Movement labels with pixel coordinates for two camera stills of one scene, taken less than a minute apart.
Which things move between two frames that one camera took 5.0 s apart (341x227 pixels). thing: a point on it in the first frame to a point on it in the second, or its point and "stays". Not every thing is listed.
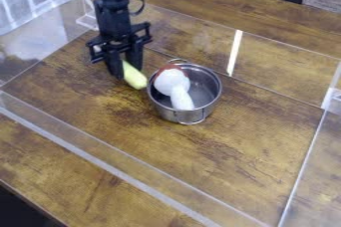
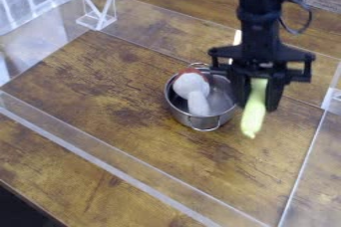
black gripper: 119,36 to 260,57
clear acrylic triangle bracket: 88,19 stays
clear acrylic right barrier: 314,201 stays
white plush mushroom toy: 171,82 to 191,86
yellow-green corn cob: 133,77 to 254,107
